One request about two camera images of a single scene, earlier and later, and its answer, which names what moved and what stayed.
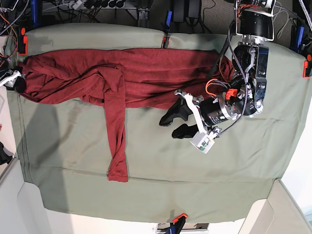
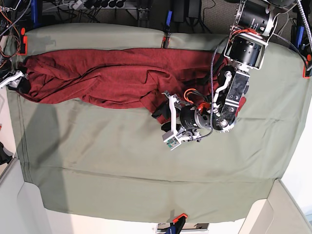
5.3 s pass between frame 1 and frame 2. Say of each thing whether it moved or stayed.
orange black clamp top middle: stayed
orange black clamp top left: stayed
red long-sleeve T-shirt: moved
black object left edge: stayed
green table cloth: stayed
